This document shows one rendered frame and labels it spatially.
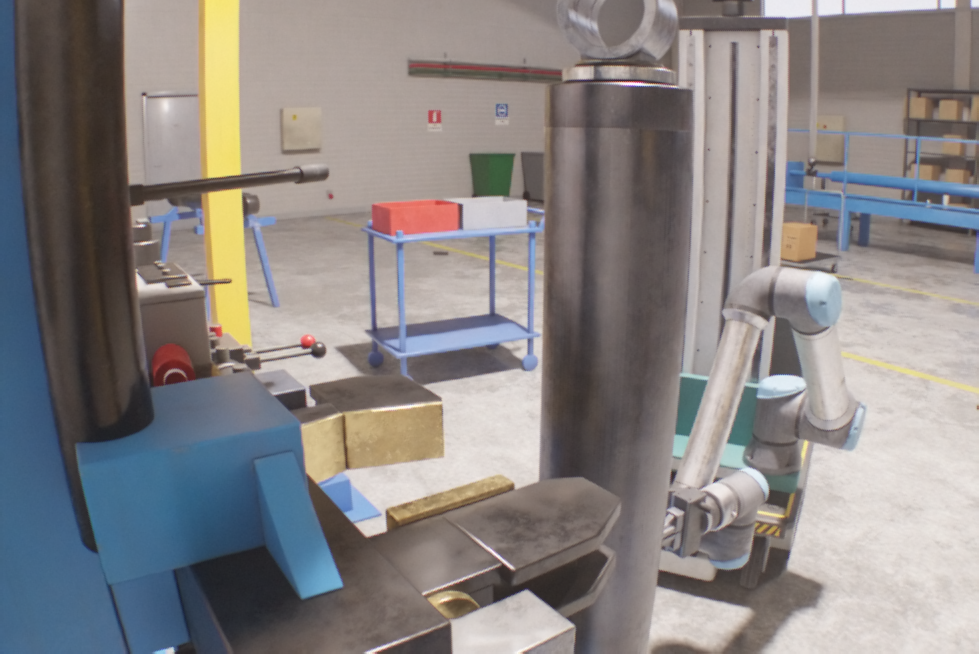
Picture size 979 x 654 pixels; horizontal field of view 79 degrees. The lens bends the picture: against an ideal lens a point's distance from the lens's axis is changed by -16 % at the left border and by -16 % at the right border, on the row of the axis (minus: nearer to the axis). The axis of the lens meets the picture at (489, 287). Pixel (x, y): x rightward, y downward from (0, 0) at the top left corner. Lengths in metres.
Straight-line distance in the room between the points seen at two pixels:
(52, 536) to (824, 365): 1.61
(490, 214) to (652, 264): 3.09
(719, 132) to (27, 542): 2.07
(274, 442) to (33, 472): 0.26
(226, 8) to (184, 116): 8.25
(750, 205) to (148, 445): 1.98
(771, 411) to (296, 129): 10.48
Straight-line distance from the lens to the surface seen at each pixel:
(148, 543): 0.58
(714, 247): 2.31
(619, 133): 0.93
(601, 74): 0.96
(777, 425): 2.16
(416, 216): 3.83
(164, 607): 0.80
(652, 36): 0.98
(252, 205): 5.36
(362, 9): 12.75
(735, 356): 1.62
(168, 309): 1.05
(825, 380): 1.87
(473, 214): 3.96
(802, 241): 7.44
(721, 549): 1.56
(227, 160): 3.31
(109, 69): 0.55
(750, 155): 2.26
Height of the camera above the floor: 1.40
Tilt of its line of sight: 13 degrees down
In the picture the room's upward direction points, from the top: straight up
